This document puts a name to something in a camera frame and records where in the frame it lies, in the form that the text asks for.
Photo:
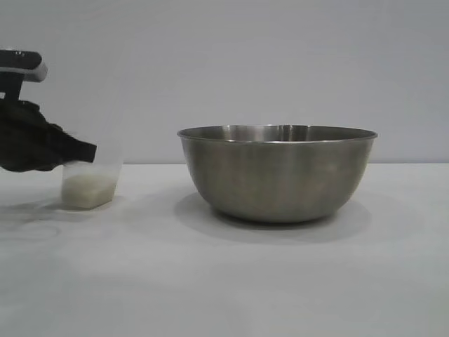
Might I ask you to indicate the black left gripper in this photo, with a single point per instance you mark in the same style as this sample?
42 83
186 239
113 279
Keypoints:
21 140

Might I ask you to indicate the stainless steel mixing bowl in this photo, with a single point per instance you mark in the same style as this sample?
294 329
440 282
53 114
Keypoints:
277 175

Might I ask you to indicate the translucent plastic measuring cup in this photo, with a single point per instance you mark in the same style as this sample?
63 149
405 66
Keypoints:
105 170

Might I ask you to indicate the white rice grains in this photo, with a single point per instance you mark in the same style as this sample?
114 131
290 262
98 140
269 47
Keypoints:
89 191

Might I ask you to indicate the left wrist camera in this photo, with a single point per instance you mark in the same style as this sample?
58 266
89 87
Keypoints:
21 63

